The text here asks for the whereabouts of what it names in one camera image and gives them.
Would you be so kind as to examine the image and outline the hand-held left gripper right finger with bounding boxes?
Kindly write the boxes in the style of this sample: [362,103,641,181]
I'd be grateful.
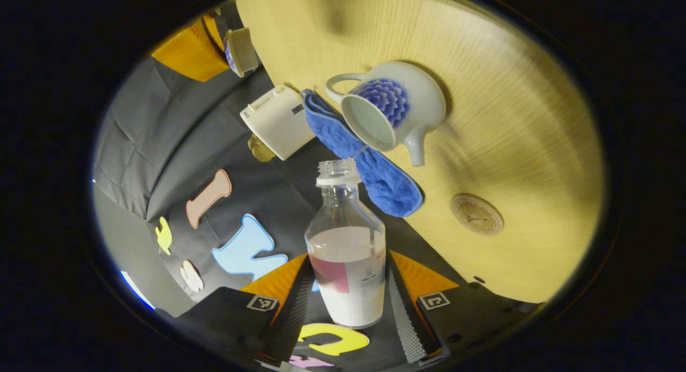
[387,250,539,364]

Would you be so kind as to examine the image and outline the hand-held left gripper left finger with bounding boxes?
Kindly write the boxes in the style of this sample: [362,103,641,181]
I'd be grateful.
[171,252,317,367]

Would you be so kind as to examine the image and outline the clear plastic water bottle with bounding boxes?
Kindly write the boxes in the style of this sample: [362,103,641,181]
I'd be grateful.
[304,158,386,330]

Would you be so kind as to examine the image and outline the round brown coaster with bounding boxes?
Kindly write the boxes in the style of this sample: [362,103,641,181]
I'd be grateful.
[450,194,505,236]

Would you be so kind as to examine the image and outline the white blue-flowered teacup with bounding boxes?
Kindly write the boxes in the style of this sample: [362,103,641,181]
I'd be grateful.
[325,61,447,167]

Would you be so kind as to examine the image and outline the white toaster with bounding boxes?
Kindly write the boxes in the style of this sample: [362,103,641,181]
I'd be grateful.
[240,84,317,161]

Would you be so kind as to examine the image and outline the blue towel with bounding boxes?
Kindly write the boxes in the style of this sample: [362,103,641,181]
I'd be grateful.
[301,89,424,218]

